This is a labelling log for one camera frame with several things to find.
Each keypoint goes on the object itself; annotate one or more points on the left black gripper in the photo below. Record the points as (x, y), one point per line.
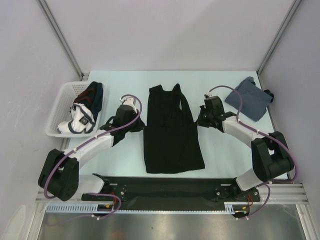
(139, 126)

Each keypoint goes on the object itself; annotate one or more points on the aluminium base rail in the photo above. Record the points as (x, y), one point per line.
(279, 194)

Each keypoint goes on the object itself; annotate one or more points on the slotted cable duct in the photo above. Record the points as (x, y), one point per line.
(104, 208)

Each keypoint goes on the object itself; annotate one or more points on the blue printed tank top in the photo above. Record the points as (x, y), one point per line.
(255, 100)

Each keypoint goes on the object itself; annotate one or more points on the right aluminium frame post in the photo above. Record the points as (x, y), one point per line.
(279, 35)

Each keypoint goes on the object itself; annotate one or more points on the black tank top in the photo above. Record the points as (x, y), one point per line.
(170, 137)

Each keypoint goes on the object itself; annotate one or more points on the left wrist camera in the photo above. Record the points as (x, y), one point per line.
(129, 101)

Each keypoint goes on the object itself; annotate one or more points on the dark navy red garment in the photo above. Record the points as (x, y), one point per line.
(92, 98)

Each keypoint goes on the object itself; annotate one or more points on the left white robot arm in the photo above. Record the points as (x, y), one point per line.
(60, 176)

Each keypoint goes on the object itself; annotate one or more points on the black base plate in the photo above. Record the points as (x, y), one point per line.
(173, 194)

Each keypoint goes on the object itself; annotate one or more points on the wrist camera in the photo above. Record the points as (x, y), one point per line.
(208, 95)
(129, 101)

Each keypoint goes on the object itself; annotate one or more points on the aluminium frame post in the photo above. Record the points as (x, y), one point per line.
(53, 23)
(279, 35)

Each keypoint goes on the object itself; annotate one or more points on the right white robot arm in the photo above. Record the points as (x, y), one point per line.
(270, 155)

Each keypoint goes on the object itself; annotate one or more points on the white plastic laundry basket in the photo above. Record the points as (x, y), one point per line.
(61, 110)

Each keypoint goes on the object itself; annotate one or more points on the left aluminium frame post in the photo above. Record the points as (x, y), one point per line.
(53, 23)

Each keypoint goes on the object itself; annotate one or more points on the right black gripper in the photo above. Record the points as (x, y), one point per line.
(200, 121)

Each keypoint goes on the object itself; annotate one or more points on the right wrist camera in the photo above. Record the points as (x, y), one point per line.
(208, 95)

